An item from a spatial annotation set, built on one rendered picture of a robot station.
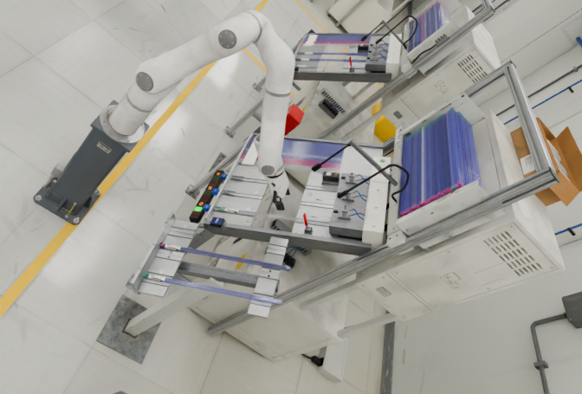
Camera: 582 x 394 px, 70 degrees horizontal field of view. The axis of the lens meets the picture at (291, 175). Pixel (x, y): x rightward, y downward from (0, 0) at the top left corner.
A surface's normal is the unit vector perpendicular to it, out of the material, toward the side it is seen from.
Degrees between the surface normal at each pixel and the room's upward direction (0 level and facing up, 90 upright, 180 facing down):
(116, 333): 0
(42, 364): 0
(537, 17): 90
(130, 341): 0
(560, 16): 90
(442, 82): 90
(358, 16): 90
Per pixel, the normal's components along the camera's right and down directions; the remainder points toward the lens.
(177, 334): 0.65, -0.47
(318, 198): -0.05, -0.77
